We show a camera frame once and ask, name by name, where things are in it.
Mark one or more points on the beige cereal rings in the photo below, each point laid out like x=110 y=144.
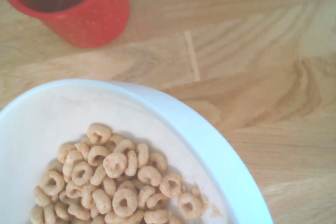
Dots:
x=115 y=182

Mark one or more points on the red mug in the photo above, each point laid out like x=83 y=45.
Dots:
x=99 y=22

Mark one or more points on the plain white cereal bowl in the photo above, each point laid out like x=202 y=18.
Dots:
x=183 y=134

